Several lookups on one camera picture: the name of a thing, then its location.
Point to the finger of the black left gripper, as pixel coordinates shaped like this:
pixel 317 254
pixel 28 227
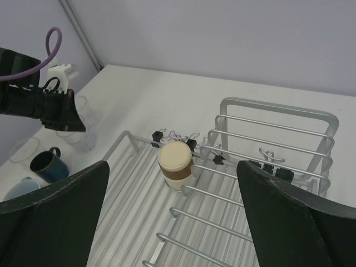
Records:
pixel 73 122

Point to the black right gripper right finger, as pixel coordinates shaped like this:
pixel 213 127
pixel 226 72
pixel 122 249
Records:
pixel 293 227

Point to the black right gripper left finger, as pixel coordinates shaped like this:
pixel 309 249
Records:
pixel 54 225

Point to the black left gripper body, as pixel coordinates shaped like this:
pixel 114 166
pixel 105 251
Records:
pixel 58 111

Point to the clear plastic tumbler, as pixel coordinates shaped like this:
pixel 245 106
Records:
pixel 82 141
pixel 24 151

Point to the light blue ceramic mug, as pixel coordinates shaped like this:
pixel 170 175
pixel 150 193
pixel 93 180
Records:
pixel 25 186

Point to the cream steel cup brown band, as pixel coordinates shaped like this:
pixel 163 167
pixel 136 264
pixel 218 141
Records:
pixel 175 160

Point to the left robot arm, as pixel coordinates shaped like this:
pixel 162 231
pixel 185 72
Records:
pixel 24 97

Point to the silver upright plate rack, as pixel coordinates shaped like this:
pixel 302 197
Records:
pixel 292 143

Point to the silver flat dish rack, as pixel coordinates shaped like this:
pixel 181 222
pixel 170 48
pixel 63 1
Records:
pixel 144 222

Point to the dark blue ceramic mug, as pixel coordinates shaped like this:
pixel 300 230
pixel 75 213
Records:
pixel 49 166

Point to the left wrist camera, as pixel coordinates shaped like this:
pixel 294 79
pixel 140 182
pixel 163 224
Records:
pixel 64 73

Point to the aluminium frame post left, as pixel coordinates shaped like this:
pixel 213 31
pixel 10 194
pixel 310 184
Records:
pixel 74 19

